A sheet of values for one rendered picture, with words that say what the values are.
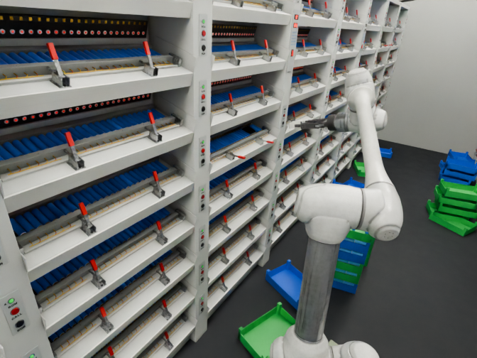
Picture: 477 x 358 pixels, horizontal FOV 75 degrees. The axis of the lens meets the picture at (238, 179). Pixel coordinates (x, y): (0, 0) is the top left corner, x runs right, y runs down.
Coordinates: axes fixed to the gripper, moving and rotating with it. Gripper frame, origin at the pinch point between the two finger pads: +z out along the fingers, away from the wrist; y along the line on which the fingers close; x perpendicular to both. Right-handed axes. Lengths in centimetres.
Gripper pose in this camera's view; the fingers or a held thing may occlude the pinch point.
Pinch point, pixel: (296, 124)
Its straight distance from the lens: 162.5
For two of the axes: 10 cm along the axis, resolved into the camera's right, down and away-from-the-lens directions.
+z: -8.2, -0.5, 5.7
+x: 1.5, 9.4, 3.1
